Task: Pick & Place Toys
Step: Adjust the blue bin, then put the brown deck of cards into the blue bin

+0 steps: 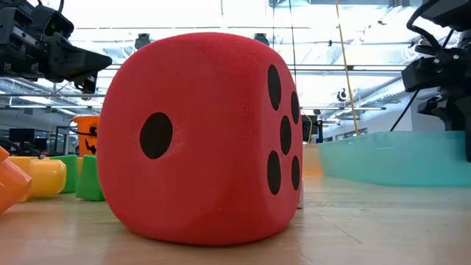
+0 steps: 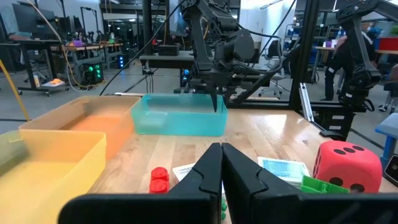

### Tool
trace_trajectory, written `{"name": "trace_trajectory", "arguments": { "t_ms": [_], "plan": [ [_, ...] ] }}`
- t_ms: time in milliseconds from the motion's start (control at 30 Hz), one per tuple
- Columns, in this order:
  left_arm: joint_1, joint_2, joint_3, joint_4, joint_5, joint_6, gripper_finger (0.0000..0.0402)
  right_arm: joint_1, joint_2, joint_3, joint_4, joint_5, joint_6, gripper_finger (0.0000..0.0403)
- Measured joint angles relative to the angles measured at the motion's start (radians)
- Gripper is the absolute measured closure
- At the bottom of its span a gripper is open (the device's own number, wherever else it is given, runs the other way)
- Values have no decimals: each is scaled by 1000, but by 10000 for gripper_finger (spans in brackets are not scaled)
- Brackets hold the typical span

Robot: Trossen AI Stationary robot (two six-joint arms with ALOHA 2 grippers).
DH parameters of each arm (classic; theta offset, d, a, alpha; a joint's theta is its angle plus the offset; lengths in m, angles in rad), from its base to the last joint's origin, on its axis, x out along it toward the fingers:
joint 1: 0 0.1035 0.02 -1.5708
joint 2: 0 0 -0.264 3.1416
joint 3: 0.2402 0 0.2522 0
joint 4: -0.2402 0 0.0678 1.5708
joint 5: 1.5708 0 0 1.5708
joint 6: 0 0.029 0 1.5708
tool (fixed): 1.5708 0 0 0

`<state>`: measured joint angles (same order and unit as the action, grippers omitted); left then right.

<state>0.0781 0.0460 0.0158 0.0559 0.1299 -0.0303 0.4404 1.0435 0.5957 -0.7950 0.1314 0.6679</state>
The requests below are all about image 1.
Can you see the orange toy block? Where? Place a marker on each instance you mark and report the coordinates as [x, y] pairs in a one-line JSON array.
[[13, 184]]

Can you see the orange jack-o'-lantern bucket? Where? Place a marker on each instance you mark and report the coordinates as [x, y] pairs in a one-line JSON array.
[[85, 129]]

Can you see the black monitor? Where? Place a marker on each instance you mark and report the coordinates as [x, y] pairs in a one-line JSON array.
[[309, 129], [22, 135]]

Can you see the teal translucent plastic tray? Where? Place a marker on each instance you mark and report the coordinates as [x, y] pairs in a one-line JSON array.
[[386, 158]]

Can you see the yellow toy block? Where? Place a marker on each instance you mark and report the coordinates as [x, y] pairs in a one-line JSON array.
[[46, 176]]

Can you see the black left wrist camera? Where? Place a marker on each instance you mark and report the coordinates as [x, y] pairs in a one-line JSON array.
[[55, 22]]

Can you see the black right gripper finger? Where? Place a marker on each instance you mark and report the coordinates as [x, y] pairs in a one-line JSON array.
[[449, 110]]

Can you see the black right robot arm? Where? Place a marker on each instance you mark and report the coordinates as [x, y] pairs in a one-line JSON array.
[[454, 13]]

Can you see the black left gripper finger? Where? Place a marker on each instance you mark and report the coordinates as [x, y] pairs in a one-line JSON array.
[[81, 64], [88, 84]]

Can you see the red foam die black dots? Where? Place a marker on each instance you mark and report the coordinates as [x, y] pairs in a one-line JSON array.
[[206, 147]]

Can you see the black round hanging fixture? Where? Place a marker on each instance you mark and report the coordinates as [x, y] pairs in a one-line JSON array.
[[339, 96]]

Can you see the large green toy block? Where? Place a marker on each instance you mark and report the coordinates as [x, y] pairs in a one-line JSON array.
[[90, 180]]

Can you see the black ceiling fixture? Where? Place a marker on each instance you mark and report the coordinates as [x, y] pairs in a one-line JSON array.
[[262, 38], [142, 41]]

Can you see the long green toy block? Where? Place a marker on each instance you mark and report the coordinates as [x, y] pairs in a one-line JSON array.
[[70, 173]]

